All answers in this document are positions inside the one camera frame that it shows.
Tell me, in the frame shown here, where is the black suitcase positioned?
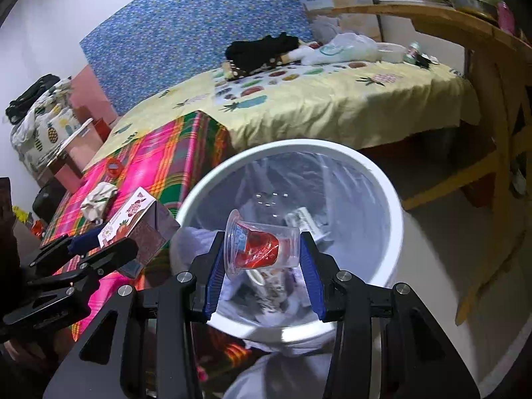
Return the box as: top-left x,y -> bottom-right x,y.
33,178 -> 67,223

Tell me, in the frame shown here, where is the white plastic bag on bed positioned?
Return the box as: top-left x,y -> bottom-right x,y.
300,33 -> 407,65

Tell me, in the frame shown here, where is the wooden chair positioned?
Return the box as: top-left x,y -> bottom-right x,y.
348,3 -> 531,324

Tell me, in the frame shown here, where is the pineapple print bedding pile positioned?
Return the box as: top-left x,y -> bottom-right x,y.
10,77 -> 81,178

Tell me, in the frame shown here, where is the white round trash bin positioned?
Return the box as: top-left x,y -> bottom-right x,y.
169,138 -> 405,343

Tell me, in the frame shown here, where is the blue floral headboard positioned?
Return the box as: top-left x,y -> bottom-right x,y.
80,0 -> 312,114

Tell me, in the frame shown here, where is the clear jelly cup red content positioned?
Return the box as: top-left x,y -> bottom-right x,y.
224,209 -> 300,280

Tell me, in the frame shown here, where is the pink plaid tablecloth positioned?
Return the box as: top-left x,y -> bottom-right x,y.
41,109 -> 232,341

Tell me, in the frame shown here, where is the white paper bag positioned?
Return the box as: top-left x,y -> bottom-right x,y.
80,182 -> 118,225

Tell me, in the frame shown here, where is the red round foil lid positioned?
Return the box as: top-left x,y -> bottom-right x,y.
105,157 -> 124,179

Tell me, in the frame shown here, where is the yellow pineapple bed sheet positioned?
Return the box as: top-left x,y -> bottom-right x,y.
84,61 -> 480,175

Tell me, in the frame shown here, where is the red strawberry milk carton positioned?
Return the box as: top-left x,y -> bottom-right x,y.
97,188 -> 180,279

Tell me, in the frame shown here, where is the black clothing on bed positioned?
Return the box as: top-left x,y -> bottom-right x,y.
225,33 -> 299,71

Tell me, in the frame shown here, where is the patterned crushed paper cup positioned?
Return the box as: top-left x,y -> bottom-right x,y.
245,268 -> 300,314

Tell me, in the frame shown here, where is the white yogurt cup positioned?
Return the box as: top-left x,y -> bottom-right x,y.
284,206 -> 329,242

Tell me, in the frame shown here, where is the small green can on bed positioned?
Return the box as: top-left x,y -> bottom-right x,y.
403,42 -> 439,69

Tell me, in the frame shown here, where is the pink storage box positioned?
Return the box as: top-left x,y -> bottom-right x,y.
57,118 -> 104,171

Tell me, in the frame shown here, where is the black bag on pile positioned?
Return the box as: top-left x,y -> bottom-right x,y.
5,74 -> 61,125

